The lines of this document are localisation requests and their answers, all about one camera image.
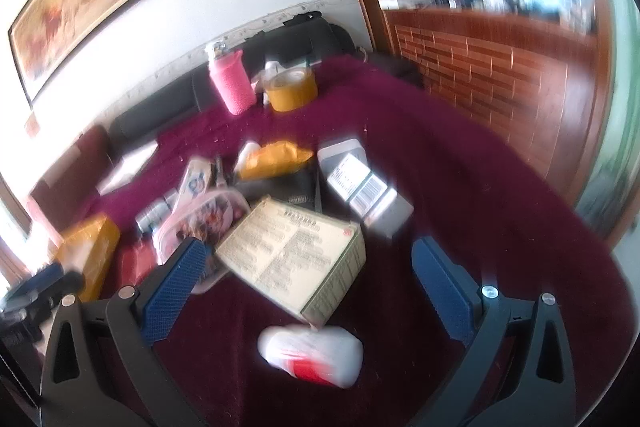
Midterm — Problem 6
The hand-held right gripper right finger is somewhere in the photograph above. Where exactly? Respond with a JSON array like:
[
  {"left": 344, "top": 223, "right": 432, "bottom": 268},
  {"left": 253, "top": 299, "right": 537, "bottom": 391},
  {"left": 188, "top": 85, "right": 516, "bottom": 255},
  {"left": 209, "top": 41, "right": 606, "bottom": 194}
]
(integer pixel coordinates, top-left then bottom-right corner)
[{"left": 407, "top": 236, "right": 578, "bottom": 427}]

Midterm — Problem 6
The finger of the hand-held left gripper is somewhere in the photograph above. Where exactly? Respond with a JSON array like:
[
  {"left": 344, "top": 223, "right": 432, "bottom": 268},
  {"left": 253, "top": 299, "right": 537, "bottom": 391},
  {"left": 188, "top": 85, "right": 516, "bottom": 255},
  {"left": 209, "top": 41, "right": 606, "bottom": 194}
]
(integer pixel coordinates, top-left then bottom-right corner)
[{"left": 5, "top": 265, "right": 84, "bottom": 311}]

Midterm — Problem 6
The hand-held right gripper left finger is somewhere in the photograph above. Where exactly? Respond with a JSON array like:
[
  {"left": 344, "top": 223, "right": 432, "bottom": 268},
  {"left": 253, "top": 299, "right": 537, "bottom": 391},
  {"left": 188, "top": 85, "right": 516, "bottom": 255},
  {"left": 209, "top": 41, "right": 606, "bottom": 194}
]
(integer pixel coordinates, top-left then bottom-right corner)
[{"left": 40, "top": 237, "right": 211, "bottom": 427}]

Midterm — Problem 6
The red foil packet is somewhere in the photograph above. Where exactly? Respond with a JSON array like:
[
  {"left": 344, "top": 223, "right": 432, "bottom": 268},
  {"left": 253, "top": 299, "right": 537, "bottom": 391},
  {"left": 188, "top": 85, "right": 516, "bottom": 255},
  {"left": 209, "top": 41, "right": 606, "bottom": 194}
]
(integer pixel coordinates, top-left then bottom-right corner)
[{"left": 116, "top": 239, "right": 161, "bottom": 303}]

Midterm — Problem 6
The orange rimmed tray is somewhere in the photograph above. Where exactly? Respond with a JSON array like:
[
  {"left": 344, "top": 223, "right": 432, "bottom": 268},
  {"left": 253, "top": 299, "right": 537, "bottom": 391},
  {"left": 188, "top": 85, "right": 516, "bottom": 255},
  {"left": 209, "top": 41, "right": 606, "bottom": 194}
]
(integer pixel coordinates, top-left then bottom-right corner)
[{"left": 52, "top": 214, "right": 121, "bottom": 303}]

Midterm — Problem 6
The pink transparent pencil case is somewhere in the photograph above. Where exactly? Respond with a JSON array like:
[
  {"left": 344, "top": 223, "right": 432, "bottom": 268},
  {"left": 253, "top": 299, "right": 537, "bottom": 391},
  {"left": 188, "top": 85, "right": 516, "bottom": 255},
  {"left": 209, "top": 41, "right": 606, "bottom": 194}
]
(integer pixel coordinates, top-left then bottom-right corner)
[{"left": 155, "top": 188, "right": 251, "bottom": 295}]

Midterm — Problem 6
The beige printed cardboard box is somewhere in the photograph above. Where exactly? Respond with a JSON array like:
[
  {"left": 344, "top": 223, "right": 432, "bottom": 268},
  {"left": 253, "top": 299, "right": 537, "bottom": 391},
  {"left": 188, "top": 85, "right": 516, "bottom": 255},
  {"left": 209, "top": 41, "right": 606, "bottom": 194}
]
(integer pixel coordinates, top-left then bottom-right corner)
[{"left": 215, "top": 196, "right": 367, "bottom": 327}]

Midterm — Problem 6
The maroon armchair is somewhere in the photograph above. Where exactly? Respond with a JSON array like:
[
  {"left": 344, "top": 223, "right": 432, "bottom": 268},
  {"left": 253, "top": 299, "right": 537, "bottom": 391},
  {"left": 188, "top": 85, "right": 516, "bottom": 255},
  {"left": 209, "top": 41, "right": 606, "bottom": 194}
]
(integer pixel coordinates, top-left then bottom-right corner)
[{"left": 27, "top": 124, "right": 113, "bottom": 233}]

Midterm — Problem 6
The white box with barcode label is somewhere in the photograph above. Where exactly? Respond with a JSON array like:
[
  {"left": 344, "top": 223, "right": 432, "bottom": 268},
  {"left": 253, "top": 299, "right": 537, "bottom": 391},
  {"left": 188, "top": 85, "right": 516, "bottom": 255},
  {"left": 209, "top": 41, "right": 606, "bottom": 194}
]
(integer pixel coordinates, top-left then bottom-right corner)
[{"left": 317, "top": 138, "right": 416, "bottom": 240}]

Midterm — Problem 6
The white folded paper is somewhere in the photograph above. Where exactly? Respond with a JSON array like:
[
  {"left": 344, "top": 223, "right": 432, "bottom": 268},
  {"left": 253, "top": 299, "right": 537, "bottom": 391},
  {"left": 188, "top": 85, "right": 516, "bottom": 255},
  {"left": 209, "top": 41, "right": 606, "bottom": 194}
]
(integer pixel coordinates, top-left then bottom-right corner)
[{"left": 97, "top": 142, "right": 160, "bottom": 195}]

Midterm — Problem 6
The white bottle with red label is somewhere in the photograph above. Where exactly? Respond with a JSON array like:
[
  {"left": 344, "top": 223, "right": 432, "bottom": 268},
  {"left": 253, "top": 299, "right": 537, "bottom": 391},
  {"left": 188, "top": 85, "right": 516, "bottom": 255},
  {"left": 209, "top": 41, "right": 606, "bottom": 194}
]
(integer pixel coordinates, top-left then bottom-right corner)
[{"left": 257, "top": 324, "right": 364, "bottom": 389}]

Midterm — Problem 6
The black pouch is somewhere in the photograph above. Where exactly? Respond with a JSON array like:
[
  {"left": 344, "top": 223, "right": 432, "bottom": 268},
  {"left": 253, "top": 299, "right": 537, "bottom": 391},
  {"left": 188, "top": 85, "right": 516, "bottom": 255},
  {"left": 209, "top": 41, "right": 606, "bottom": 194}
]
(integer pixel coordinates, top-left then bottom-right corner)
[{"left": 240, "top": 169, "right": 323, "bottom": 214}]

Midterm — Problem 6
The orange snack packet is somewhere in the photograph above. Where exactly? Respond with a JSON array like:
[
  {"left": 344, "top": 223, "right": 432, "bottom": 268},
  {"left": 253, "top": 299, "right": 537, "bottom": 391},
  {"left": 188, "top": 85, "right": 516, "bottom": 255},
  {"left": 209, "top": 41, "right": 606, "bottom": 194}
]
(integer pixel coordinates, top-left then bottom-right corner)
[{"left": 235, "top": 141, "right": 315, "bottom": 182}]

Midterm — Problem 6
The pink sleeved water bottle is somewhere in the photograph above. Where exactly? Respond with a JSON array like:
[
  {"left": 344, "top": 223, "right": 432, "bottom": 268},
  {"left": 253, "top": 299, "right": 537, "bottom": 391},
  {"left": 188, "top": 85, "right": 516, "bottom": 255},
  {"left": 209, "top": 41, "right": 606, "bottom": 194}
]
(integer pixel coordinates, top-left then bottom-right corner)
[{"left": 206, "top": 41, "right": 251, "bottom": 115}]

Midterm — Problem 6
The yellow tape roll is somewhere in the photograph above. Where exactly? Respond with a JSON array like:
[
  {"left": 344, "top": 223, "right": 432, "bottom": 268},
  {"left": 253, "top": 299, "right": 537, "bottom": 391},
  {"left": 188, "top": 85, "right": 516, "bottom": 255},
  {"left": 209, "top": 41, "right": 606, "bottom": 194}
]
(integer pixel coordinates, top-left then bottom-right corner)
[{"left": 262, "top": 69, "right": 319, "bottom": 112}]

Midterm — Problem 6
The wooden counter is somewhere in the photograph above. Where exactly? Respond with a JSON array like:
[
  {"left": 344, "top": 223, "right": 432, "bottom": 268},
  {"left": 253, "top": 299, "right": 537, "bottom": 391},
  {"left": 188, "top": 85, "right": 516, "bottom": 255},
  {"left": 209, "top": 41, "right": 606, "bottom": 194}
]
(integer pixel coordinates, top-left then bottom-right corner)
[{"left": 325, "top": 0, "right": 616, "bottom": 208}]

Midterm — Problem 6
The black sofa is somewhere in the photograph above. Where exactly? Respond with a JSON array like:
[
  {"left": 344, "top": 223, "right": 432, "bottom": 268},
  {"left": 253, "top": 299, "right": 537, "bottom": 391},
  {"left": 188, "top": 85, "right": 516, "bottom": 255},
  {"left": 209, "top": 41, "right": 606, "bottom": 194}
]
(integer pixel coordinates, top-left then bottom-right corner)
[{"left": 107, "top": 12, "right": 371, "bottom": 148}]

